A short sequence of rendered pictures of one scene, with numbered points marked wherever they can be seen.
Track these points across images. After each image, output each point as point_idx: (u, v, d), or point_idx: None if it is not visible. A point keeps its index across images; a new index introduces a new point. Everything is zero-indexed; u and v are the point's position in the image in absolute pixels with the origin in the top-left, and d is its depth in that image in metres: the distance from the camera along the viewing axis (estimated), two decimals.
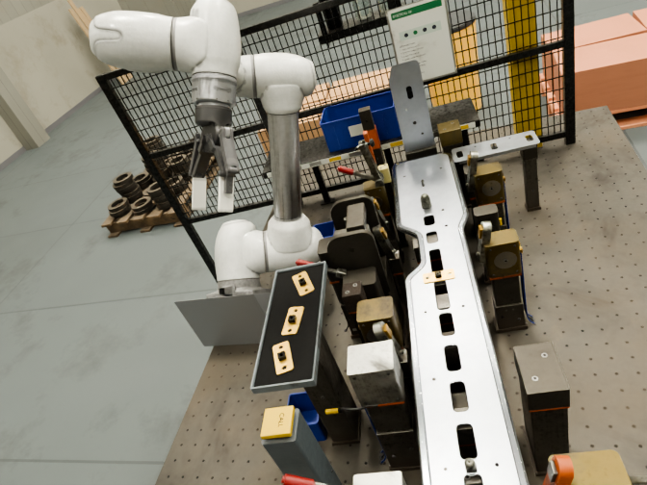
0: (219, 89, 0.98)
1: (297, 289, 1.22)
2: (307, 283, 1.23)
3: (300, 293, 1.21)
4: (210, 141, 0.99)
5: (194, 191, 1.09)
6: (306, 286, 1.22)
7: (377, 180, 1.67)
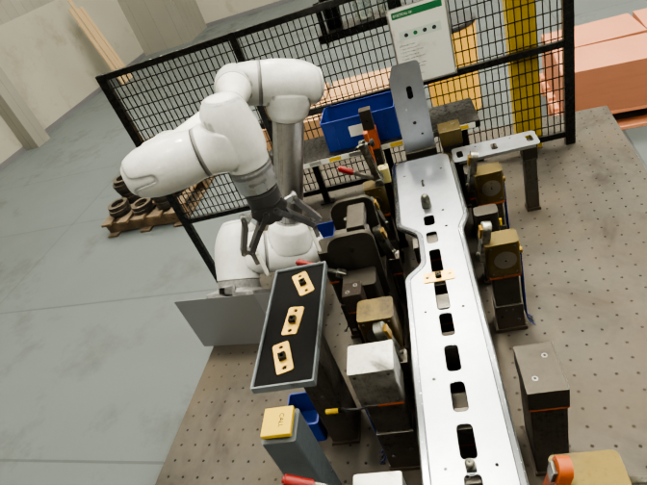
0: (272, 168, 1.05)
1: (297, 289, 1.22)
2: (307, 283, 1.23)
3: (300, 293, 1.21)
4: (284, 213, 1.10)
5: (258, 263, 1.15)
6: (306, 286, 1.22)
7: (377, 180, 1.67)
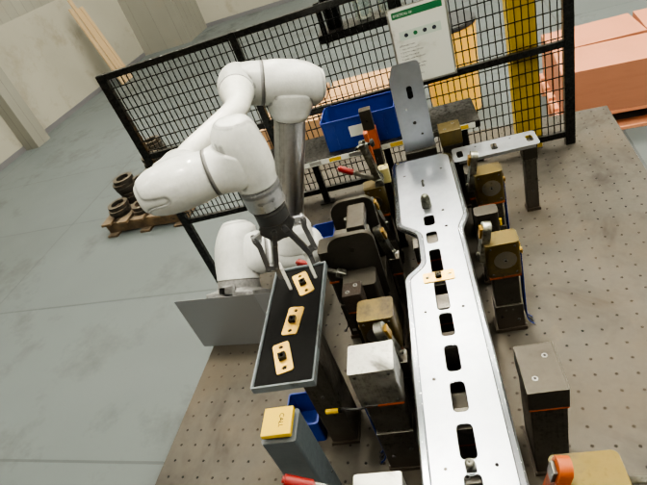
0: (280, 188, 1.08)
1: (297, 289, 1.22)
2: (307, 283, 1.23)
3: (300, 293, 1.21)
4: (290, 232, 1.13)
5: (282, 277, 1.20)
6: (306, 286, 1.22)
7: (377, 180, 1.67)
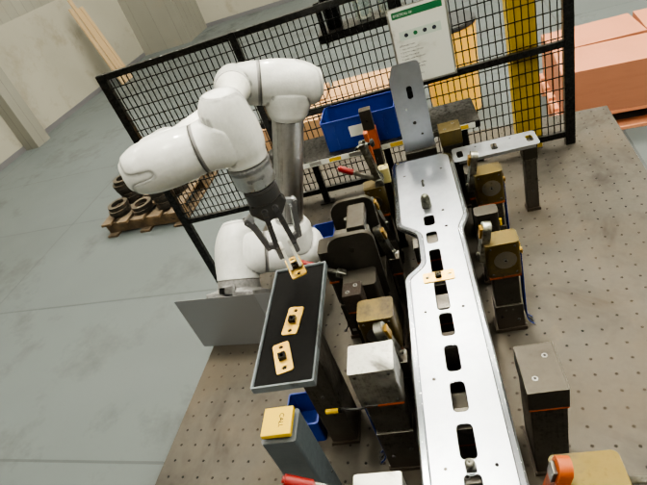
0: (271, 165, 1.04)
1: (290, 272, 1.19)
2: (299, 267, 1.19)
3: (293, 276, 1.17)
4: (279, 214, 1.10)
5: (282, 257, 1.17)
6: (298, 269, 1.19)
7: (377, 180, 1.67)
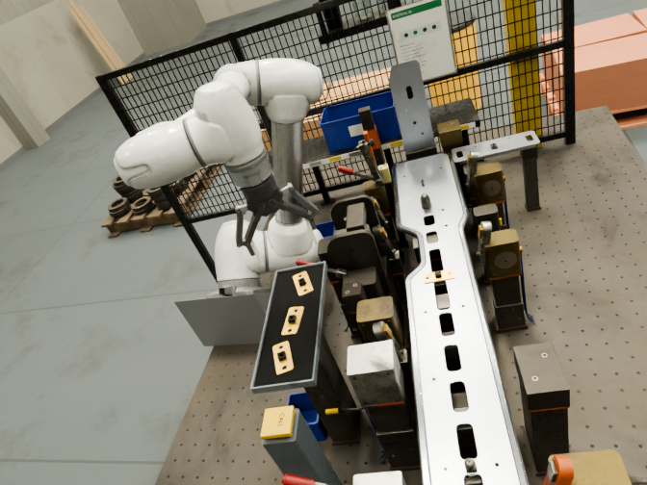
0: (268, 160, 1.03)
1: (297, 289, 1.22)
2: (307, 283, 1.23)
3: (299, 293, 1.21)
4: (279, 205, 1.09)
5: (253, 254, 1.15)
6: (305, 287, 1.22)
7: (377, 180, 1.67)
